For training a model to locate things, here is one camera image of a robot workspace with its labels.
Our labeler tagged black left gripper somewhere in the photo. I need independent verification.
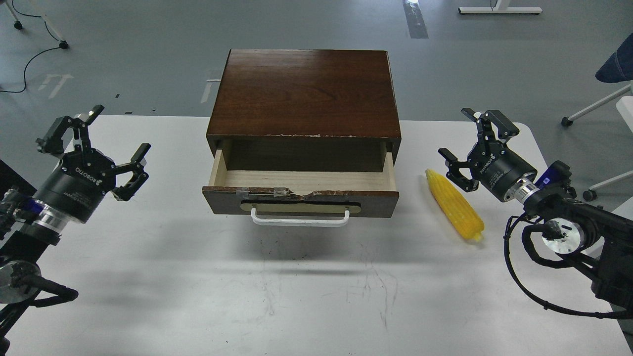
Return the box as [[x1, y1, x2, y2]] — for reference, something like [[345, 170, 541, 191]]
[[31, 104, 152, 224]]

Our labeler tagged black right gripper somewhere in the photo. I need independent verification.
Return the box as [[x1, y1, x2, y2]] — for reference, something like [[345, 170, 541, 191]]
[[437, 108, 537, 202]]

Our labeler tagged yellow corn cob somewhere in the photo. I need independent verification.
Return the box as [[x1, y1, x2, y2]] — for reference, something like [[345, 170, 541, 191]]
[[425, 169, 485, 242]]

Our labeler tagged wooden drawer with white handle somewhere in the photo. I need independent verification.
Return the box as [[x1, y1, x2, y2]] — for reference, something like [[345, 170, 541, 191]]
[[202, 139, 399, 218]]

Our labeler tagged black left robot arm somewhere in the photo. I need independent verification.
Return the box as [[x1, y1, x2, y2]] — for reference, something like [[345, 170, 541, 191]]
[[0, 104, 151, 355]]

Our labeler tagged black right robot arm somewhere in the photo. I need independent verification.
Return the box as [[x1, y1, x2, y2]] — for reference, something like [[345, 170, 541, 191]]
[[438, 108, 633, 319]]

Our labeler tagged white stand leg with casters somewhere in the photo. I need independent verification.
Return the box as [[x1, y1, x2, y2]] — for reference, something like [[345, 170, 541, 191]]
[[4, 0, 69, 49]]

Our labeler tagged white table leg base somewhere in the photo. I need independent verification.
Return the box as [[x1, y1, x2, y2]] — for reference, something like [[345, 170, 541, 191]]
[[457, 0, 543, 14]]

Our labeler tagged white office chair base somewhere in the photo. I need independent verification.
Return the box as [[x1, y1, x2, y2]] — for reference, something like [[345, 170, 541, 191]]
[[561, 84, 633, 202]]

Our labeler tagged dark wooden cabinet box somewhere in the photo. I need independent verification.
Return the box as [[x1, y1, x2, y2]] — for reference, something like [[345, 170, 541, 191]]
[[206, 48, 402, 156]]

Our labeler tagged black cable on floor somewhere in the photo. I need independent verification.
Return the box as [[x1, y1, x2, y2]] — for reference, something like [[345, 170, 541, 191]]
[[0, 0, 69, 94]]

